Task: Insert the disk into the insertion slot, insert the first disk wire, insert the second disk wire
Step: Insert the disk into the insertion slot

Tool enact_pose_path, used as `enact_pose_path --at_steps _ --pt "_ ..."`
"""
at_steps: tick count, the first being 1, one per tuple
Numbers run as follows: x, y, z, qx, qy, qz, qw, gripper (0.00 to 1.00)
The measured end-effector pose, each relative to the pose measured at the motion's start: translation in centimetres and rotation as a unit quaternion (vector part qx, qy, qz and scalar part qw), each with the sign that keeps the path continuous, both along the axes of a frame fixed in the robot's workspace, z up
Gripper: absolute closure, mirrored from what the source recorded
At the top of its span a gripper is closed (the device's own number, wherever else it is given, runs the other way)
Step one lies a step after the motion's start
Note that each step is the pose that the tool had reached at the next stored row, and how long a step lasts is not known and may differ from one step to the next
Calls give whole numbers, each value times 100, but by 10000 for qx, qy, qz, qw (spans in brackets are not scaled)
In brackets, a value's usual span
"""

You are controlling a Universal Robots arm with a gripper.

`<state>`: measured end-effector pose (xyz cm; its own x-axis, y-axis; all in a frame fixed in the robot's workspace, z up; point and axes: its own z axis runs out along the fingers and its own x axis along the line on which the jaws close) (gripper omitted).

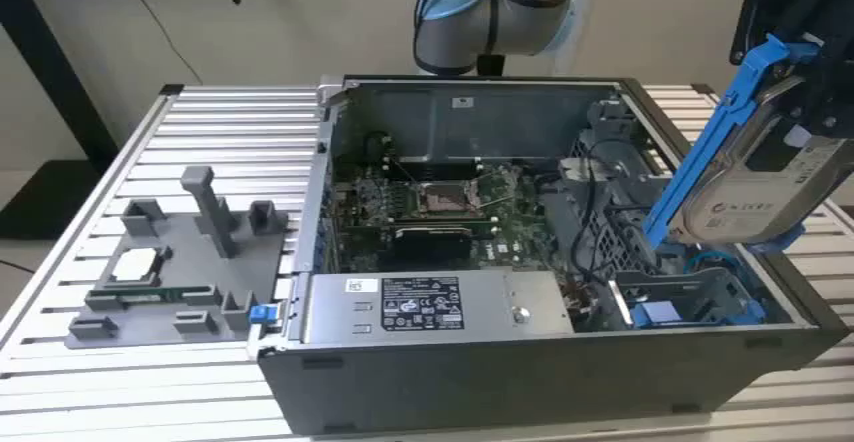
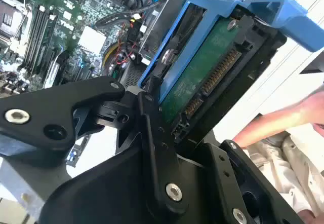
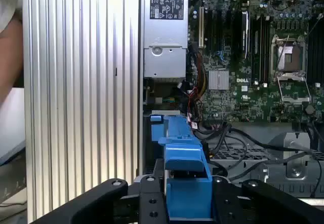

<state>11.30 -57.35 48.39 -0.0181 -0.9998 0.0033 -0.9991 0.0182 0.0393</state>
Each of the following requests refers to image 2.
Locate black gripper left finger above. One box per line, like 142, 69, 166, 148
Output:
0, 76, 189, 213

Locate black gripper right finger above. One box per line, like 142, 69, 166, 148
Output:
177, 139, 306, 224

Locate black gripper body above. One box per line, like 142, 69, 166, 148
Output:
37, 142, 228, 224

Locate hard disk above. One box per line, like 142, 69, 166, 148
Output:
138, 0, 324, 154

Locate person's hand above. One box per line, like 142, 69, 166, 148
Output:
300, 91, 324, 136

